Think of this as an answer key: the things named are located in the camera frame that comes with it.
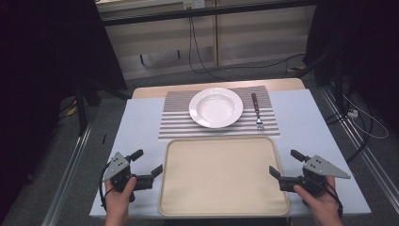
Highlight beige cabinet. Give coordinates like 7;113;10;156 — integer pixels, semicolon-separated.
95;0;317;81

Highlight black hanging cable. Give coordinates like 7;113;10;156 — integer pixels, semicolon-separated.
187;15;227;81

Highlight black metal stand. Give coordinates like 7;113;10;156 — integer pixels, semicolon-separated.
74;82;133;137
295;50;349;125

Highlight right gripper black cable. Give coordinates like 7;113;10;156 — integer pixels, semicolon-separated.
322;181;344;219

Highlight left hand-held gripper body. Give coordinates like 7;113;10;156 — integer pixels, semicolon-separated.
102;152;155;203

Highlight white deep plate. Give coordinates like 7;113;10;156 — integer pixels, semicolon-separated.
188;87;245;129

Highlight striped grey placemat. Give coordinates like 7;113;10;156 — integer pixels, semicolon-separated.
157;85;281;140

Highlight fork with dark handle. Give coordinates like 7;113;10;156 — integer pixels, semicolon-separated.
250;92;265;131

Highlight black floor cable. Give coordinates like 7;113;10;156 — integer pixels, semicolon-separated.
200;52;307;79

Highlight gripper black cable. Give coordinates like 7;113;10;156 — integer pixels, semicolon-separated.
98;161;116;212
322;181;344;219

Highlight pale blue table cover sheet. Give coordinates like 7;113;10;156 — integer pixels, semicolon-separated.
88;89;372;219

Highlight beige tray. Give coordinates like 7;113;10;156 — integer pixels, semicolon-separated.
158;136;291;218

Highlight black metal bar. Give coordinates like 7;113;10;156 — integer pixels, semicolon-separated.
99;0;316;27

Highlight black curtain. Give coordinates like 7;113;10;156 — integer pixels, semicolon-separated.
303;0;399;133
0;0;128;218

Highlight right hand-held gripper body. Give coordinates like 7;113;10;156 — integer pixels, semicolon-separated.
278;154;352;198

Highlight person's right hand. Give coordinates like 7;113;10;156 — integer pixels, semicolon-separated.
293;176;343;220

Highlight white cable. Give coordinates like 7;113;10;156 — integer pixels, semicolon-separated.
342;93;390;140

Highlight person's left hand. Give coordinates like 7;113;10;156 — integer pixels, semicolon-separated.
104;176;138;218

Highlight thick black cable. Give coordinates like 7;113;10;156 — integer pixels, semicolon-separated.
324;93;375;164

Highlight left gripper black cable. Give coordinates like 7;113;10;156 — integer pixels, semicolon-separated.
98;161;116;212

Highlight aluminium floor rail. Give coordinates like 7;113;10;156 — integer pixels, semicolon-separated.
40;123;93;226
319;86;399;205

